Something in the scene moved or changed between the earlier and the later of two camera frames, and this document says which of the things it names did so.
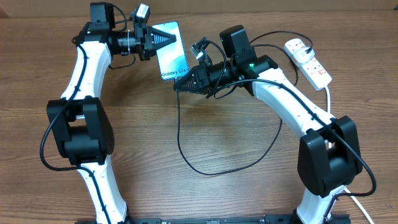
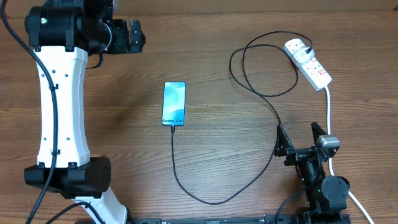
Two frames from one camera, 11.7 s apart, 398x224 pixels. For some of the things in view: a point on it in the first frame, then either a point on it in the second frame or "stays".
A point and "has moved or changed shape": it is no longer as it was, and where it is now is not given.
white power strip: x=311 y=70 stays
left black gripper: x=150 y=35 -> x=122 y=45
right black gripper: x=202 y=74 -> x=283 y=145
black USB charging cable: x=296 y=79 has moved or changed shape
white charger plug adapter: x=301 y=56 stays
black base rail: x=283 y=219 stays
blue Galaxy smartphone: x=172 y=60 -> x=174 y=103
